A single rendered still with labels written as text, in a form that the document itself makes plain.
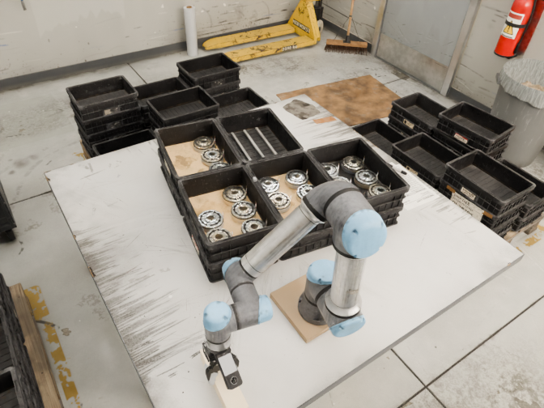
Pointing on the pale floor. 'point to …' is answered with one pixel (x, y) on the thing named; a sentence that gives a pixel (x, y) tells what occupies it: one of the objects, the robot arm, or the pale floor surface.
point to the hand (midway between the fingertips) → (223, 379)
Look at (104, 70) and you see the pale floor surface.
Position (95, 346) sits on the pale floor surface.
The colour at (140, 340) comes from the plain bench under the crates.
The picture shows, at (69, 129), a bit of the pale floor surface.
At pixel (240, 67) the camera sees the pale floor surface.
